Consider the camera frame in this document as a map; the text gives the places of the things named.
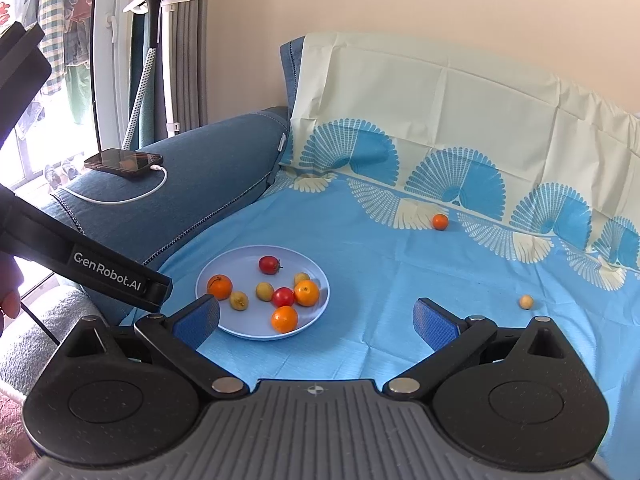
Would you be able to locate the red tomato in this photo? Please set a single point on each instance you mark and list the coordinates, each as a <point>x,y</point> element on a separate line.
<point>283,297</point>
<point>269,264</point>

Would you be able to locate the blue fan-print sheet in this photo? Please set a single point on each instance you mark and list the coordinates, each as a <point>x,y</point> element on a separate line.
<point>375,270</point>

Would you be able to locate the white sofa tag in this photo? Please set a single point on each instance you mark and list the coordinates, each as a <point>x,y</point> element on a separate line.
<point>281,142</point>

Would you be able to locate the yellow round fruit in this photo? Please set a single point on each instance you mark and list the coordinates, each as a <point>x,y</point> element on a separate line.
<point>264,290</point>
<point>301,278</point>
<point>525,302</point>
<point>239,300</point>

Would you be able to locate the white steamer stand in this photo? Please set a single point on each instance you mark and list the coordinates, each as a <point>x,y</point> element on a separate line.
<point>169,70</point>

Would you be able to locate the grey shoe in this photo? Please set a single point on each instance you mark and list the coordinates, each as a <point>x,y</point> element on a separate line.
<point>71,167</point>
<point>52,176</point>

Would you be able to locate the light blue plate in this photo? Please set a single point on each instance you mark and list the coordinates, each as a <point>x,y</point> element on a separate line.
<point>240,267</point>

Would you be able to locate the orange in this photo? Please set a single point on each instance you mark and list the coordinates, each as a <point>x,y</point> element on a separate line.
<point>306,293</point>
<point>220,286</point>
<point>284,319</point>
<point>440,221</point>

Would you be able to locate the grey curtain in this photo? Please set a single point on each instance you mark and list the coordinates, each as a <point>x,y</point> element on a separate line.
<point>192,60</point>

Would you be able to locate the white window frame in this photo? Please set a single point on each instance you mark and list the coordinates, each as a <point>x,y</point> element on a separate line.
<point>107,70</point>

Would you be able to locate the person's left hand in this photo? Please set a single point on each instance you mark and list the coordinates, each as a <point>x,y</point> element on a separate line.
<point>7,290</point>

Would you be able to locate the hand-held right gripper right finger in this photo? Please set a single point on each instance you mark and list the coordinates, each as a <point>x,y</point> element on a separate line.
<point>434,324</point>

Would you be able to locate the green hanging garment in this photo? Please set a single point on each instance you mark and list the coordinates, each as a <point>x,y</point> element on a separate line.
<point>79,95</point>

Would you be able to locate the black smartphone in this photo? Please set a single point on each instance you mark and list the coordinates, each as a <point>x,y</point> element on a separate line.
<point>122,161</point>

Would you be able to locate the blue fabric sofa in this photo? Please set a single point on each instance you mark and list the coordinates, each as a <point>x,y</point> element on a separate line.
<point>210,160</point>

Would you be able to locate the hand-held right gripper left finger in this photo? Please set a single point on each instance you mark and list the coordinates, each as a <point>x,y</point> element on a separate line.
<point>197,322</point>

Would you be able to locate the pink lace cloth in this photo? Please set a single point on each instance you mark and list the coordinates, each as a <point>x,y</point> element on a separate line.
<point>12,425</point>

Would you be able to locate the plaid hanging shirt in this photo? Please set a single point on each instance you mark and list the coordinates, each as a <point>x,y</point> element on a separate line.
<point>52,25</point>

